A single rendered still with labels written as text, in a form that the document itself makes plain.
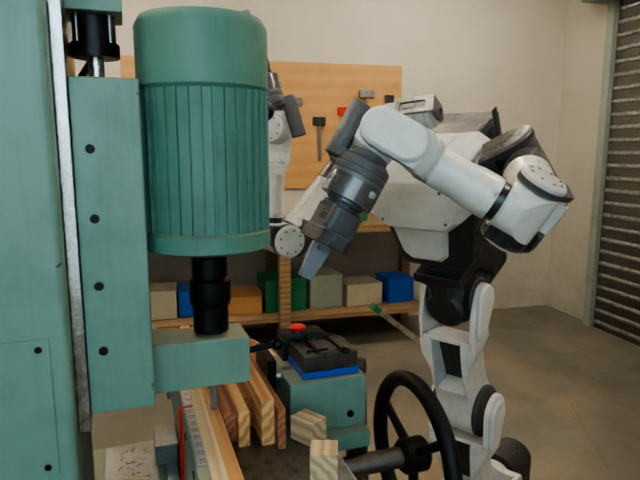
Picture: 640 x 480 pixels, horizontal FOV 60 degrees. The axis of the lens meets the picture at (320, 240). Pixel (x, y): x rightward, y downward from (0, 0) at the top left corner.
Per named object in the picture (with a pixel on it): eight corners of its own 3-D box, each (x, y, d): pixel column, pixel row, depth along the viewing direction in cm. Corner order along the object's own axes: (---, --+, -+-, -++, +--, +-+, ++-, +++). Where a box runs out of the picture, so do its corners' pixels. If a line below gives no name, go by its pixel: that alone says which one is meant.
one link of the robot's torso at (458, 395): (451, 402, 171) (438, 264, 155) (508, 420, 159) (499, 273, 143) (427, 431, 160) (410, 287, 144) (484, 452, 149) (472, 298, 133)
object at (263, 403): (274, 444, 83) (274, 399, 82) (262, 446, 82) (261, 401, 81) (250, 393, 100) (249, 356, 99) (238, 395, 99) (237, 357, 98)
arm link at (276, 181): (250, 170, 133) (245, 250, 136) (267, 173, 125) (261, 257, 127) (289, 173, 139) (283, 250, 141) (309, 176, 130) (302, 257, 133)
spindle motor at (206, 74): (284, 255, 74) (281, 10, 69) (147, 264, 68) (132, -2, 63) (255, 236, 91) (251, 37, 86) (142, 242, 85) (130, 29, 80)
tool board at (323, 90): (400, 187, 427) (403, 65, 412) (127, 191, 379) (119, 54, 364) (398, 186, 431) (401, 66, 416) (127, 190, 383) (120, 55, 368)
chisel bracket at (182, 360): (250, 391, 81) (250, 335, 80) (151, 406, 77) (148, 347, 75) (241, 372, 88) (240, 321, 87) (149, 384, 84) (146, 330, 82)
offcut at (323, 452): (310, 467, 77) (310, 439, 76) (337, 468, 77) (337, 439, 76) (310, 484, 73) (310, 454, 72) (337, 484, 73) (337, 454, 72)
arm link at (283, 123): (251, 104, 134) (265, 149, 135) (239, 98, 124) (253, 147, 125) (295, 89, 133) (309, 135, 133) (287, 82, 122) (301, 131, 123)
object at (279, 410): (286, 449, 82) (285, 409, 81) (278, 450, 81) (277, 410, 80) (251, 384, 104) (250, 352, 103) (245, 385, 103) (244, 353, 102)
